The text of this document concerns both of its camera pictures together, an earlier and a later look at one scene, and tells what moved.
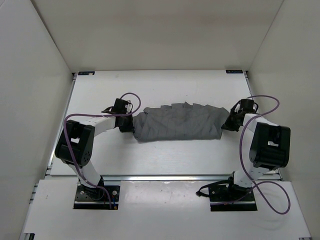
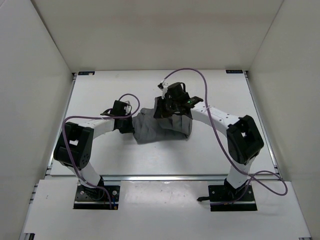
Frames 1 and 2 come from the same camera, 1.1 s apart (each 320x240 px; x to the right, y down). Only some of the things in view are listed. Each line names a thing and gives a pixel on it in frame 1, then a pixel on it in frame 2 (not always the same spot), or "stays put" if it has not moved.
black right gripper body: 230,123 to 171,105
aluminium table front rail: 142,178 stays put
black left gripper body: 127,124 stays put
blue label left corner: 86,73 stays put
